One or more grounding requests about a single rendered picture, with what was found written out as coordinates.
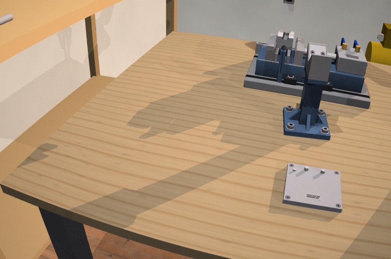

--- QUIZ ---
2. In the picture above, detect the dark grey metal block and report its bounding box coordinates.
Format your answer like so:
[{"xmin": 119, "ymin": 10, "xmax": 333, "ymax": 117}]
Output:
[{"xmin": 276, "ymin": 29, "xmax": 294, "ymax": 50}]

